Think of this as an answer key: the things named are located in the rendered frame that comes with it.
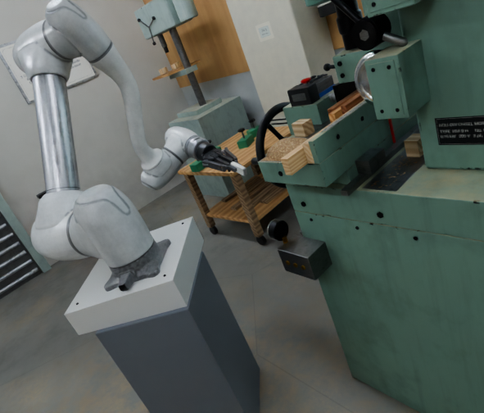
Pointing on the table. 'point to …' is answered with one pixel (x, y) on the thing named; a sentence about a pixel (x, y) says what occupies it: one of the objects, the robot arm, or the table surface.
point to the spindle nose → (347, 23)
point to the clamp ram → (341, 91)
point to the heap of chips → (282, 148)
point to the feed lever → (370, 29)
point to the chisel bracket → (347, 64)
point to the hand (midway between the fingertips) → (238, 168)
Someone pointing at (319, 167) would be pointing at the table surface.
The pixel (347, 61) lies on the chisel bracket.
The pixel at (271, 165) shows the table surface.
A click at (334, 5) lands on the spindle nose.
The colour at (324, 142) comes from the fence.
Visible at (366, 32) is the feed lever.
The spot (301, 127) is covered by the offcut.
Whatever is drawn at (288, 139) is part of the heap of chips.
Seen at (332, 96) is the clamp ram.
